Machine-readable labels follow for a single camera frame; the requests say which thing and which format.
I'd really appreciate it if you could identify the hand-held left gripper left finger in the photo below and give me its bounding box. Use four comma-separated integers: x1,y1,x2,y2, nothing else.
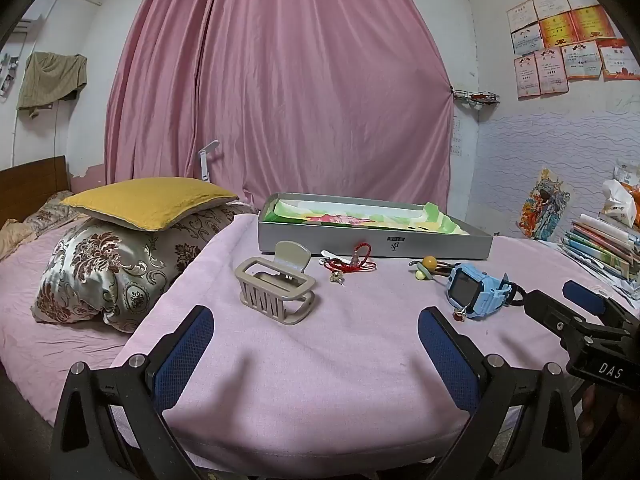
50,305,216,480

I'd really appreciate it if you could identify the white folding desk lamp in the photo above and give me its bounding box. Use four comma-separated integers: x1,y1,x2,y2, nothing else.
199,140,220,182

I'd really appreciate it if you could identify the wooden headboard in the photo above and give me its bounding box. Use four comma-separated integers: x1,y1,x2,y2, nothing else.
0,156,68,228

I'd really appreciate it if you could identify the person's right hand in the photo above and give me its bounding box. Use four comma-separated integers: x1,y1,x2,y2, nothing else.
577,384,640,442

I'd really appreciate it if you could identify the stack of books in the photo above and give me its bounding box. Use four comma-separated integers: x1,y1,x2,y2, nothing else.
560,212,640,286

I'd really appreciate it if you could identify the red string bracelet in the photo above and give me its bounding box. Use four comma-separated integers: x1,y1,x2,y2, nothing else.
322,255,378,285

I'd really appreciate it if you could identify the pink curtain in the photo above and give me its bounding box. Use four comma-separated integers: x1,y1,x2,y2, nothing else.
104,0,480,211

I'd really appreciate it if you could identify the beige blanket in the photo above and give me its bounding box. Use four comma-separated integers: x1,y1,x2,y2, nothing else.
0,191,83,261

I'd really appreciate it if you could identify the blue smart watch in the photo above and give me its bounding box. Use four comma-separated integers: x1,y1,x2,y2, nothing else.
446,263,518,320

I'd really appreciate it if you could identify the colourful printed bag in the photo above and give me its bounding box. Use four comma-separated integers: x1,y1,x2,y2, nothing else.
516,167,571,241

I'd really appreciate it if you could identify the white plastic packet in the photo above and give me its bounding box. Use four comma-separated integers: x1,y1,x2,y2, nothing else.
600,160,640,226

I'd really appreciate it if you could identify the pink table cloth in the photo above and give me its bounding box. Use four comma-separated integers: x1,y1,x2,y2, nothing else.
115,212,640,453

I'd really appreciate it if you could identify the grey shallow box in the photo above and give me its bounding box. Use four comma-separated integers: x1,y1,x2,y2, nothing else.
257,192,494,260

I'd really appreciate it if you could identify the beige hair claw clip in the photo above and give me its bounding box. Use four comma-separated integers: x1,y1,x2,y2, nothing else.
235,241,317,324

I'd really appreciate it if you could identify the floral satin pillow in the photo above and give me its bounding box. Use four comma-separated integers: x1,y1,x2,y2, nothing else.
31,202,251,333

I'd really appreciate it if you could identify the group of wall certificates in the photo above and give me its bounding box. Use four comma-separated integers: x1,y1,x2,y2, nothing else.
507,0,640,100

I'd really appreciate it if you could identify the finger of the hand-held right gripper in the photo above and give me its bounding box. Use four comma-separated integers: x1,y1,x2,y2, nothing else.
521,288,597,350
562,279,640,334

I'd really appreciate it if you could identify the hair tie with yellow bead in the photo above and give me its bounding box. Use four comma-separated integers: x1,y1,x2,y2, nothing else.
407,255,456,282

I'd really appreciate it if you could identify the pink bed sheet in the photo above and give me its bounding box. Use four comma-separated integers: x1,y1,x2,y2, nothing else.
0,240,191,426

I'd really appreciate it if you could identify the yellow pillow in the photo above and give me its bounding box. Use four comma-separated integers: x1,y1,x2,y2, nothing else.
60,177,240,232

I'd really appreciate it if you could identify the olive green hanging cloth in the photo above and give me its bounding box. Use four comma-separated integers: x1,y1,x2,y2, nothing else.
16,51,88,120

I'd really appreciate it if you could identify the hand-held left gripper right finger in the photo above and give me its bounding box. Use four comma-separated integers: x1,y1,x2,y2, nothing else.
417,306,583,480

